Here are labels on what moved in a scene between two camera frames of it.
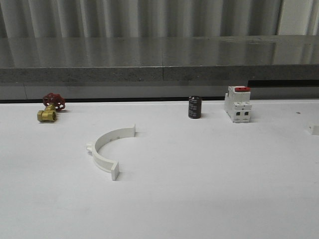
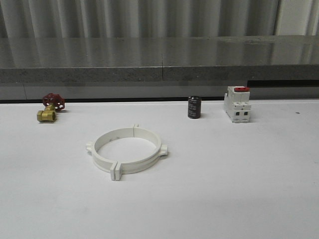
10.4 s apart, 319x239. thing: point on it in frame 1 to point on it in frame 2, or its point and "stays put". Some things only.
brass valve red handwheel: x=54 y=102 stays put
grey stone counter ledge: x=174 y=58 stays put
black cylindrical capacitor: x=195 y=107 stays put
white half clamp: x=313 y=129 to x=138 y=165
